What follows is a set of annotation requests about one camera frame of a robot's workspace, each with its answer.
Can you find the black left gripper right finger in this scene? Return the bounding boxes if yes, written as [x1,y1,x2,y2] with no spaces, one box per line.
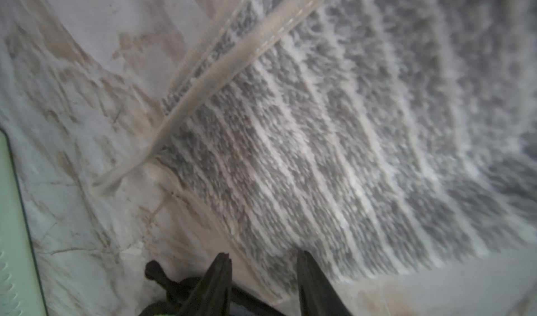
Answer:
[296,250,352,316]

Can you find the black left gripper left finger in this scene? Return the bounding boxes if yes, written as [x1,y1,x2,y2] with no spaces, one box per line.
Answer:
[176,253,232,316]

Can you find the green and grey dishcloth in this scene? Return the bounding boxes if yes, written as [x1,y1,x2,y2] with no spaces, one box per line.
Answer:
[139,260,284,316]

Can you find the grey patterned cloth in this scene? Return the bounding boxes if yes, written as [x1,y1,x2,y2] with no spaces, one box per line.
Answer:
[91,0,537,296]

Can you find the mint green plastic basket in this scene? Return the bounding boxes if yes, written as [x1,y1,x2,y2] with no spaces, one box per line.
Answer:
[1,131,48,315]

